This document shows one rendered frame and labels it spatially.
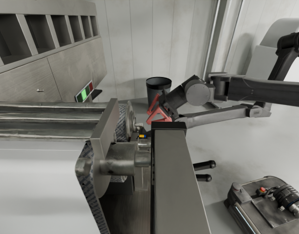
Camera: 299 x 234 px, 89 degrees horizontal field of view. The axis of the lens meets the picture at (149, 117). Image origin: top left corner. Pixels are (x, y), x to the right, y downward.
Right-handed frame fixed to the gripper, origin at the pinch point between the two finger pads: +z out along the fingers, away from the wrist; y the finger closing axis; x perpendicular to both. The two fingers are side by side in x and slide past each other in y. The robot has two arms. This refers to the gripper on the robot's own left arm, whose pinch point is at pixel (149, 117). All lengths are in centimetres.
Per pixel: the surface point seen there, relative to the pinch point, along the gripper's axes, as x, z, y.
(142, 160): 5.1, -3.0, -24.2
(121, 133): 2.9, 9.5, -4.0
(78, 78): 26, 30, 39
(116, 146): 10.0, -0.8, -22.7
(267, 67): -188, -146, 267
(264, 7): -112, -211, 347
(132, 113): 4.0, 4.2, 1.6
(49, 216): 12.0, 8.2, -33.1
